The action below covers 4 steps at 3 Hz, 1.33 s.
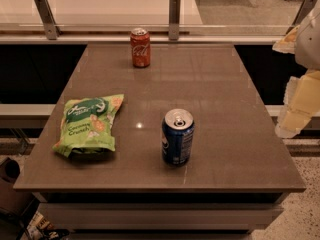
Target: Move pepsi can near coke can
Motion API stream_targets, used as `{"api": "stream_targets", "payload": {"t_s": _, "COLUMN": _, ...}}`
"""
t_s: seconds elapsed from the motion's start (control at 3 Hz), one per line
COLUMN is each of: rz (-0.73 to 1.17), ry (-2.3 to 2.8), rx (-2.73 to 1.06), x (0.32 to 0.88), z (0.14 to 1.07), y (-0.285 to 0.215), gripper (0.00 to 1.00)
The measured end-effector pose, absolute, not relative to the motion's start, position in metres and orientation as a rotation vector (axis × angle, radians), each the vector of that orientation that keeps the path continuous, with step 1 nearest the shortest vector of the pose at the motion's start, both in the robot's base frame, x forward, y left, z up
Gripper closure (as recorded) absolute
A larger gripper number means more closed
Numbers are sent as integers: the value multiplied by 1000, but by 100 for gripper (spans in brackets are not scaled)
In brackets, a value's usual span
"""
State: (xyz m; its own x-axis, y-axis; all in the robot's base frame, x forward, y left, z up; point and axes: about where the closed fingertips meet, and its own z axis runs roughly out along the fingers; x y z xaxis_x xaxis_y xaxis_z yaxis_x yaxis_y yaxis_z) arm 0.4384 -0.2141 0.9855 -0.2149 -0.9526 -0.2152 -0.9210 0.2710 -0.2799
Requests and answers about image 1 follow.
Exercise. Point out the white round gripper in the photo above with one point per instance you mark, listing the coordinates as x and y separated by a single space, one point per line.
309 47

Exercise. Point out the blue pepsi can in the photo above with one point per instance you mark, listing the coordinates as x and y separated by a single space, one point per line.
177 136

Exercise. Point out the red coke can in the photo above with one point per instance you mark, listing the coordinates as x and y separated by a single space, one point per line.
140 47

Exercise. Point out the green snack chip bag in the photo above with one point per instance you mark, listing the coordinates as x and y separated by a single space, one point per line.
86 126

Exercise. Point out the grey table base drawer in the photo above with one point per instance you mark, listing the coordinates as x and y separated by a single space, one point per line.
161 216

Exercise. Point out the magazines on floor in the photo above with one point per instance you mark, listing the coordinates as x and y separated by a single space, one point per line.
39 228

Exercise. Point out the dark bin at left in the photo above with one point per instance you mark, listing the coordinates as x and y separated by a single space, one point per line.
12 202

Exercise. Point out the right metal railing bracket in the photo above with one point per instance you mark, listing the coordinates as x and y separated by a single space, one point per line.
304 10

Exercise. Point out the metal railing bracket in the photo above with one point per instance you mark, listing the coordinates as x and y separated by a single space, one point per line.
304 10
174 19
51 29

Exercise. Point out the middle metal railing bracket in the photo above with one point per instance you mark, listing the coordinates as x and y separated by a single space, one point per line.
174 19

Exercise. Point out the left metal railing bracket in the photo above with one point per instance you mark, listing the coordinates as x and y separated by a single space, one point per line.
51 29

